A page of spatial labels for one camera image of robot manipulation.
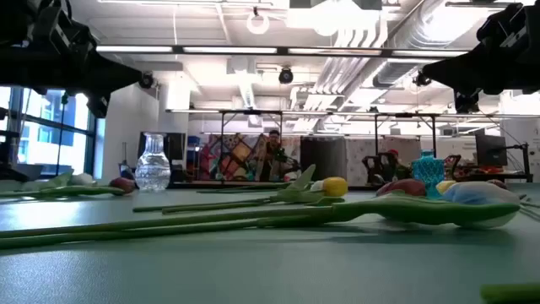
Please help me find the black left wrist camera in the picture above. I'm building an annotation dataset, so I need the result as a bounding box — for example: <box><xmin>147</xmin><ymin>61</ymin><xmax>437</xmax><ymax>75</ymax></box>
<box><xmin>29</xmin><ymin>0</ymin><xmax>98</xmax><ymax>50</ymax></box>

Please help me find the blue glass vase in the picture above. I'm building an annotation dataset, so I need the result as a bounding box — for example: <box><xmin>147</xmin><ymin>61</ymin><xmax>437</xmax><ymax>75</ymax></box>
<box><xmin>412</xmin><ymin>149</ymin><xmax>446</xmax><ymax>198</ymax></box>

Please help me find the colourful patchwork backdrop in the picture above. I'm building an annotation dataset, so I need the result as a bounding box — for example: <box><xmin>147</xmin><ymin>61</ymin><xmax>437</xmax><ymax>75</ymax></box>
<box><xmin>197</xmin><ymin>133</ymin><xmax>301</xmax><ymax>182</ymax></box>

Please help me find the white patterned backdrop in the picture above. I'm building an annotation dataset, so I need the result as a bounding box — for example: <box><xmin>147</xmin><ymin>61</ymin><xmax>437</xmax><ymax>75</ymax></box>
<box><xmin>346</xmin><ymin>137</ymin><xmax>476</xmax><ymax>185</ymax></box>

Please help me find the black computer monitor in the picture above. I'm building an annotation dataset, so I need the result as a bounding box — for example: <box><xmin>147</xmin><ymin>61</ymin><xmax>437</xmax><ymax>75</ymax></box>
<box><xmin>475</xmin><ymin>133</ymin><xmax>509</xmax><ymax>167</ymax></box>

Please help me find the clear ribbed glass vase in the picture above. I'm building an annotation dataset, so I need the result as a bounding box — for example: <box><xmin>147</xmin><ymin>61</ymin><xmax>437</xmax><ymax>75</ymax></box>
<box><xmin>134</xmin><ymin>132</ymin><xmax>172</xmax><ymax>193</ymax></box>

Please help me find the silver ventilation duct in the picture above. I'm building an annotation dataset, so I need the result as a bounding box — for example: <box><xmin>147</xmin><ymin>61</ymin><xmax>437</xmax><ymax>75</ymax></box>
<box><xmin>373</xmin><ymin>0</ymin><xmax>478</xmax><ymax>88</ymax></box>

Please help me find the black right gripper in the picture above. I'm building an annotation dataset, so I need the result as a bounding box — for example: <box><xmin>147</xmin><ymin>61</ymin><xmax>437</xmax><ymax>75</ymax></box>
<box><xmin>422</xmin><ymin>44</ymin><xmax>528</xmax><ymax>114</ymax></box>

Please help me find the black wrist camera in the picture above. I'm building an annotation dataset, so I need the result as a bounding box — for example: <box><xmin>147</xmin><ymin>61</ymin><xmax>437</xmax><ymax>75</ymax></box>
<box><xmin>476</xmin><ymin>2</ymin><xmax>532</xmax><ymax>48</ymax></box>
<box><xmin>29</xmin><ymin>0</ymin><xmax>98</xmax><ymax>50</ymax></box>

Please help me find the person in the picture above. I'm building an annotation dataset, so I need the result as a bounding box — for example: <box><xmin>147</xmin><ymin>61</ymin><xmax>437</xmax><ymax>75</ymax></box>
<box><xmin>386</xmin><ymin>148</ymin><xmax>413</xmax><ymax>178</ymax></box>
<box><xmin>259</xmin><ymin>129</ymin><xmax>292</xmax><ymax>182</ymax></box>

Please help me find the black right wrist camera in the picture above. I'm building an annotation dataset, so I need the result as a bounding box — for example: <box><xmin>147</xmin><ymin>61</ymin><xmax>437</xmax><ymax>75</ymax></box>
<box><xmin>476</xmin><ymin>2</ymin><xmax>532</xmax><ymax>48</ymax></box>

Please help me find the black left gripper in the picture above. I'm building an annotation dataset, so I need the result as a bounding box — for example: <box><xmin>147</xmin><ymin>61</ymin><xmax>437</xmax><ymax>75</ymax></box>
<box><xmin>33</xmin><ymin>41</ymin><xmax>143</xmax><ymax>118</ymax></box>

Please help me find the yellow artificial tulip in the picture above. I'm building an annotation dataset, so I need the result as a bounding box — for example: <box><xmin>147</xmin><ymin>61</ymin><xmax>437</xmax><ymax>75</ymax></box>
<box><xmin>435</xmin><ymin>180</ymin><xmax>459</xmax><ymax>195</ymax></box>
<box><xmin>162</xmin><ymin>176</ymin><xmax>349</xmax><ymax>215</ymax></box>

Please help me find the green table mat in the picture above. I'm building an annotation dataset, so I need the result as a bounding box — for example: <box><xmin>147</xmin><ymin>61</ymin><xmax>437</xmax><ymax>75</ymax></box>
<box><xmin>0</xmin><ymin>179</ymin><xmax>540</xmax><ymax>304</ymax></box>

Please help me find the long ceiling light bar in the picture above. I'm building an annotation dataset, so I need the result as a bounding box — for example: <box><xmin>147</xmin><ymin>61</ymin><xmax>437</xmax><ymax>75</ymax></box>
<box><xmin>95</xmin><ymin>44</ymin><xmax>470</xmax><ymax>57</ymax></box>

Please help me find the black curtain panel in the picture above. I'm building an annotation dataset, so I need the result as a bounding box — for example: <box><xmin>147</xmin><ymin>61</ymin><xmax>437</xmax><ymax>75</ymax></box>
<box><xmin>300</xmin><ymin>135</ymin><xmax>348</xmax><ymax>182</ymax></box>

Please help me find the large window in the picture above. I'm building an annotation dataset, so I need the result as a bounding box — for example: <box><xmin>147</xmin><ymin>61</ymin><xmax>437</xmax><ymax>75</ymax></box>
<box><xmin>0</xmin><ymin>86</ymin><xmax>97</xmax><ymax>178</ymax></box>

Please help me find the black microphone stand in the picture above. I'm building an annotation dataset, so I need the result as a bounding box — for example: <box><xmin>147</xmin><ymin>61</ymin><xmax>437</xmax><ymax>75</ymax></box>
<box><xmin>57</xmin><ymin>92</ymin><xmax>71</xmax><ymax>176</ymax></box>

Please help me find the black display screen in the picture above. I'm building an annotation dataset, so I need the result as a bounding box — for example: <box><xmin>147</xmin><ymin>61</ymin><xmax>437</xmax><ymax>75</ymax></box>
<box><xmin>138</xmin><ymin>131</ymin><xmax>186</xmax><ymax>172</ymax></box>

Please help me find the white ring lamp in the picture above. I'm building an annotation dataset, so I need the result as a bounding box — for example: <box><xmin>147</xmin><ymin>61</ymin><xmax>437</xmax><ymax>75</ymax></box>
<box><xmin>246</xmin><ymin>11</ymin><xmax>271</xmax><ymax>35</ymax></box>

